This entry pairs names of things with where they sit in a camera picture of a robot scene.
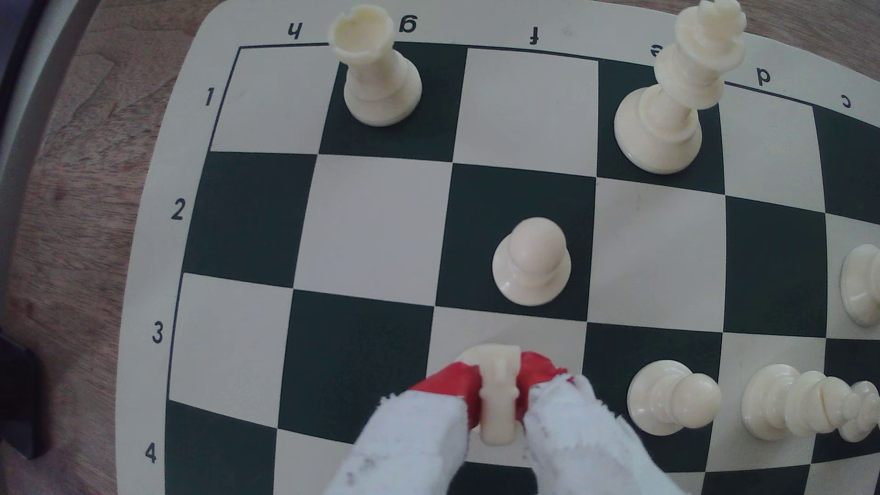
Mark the white pawn chess piece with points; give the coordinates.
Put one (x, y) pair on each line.
(531, 265)
(670, 399)
(863, 285)

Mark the white bishop chess piece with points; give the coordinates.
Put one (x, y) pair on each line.
(790, 402)

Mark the green and cream chess mat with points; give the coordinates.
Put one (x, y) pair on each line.
(371, 227)

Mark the white king chess piece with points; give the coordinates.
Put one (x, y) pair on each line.
(660, 130)

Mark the white rook chess piece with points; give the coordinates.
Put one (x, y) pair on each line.
(381, 82)

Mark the black block object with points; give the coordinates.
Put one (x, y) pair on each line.
(17, 395)

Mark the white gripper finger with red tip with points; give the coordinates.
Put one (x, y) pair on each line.
(412, 447)
(584, 447)

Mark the white knight chess piece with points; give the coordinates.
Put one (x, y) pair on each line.
(500, 399)

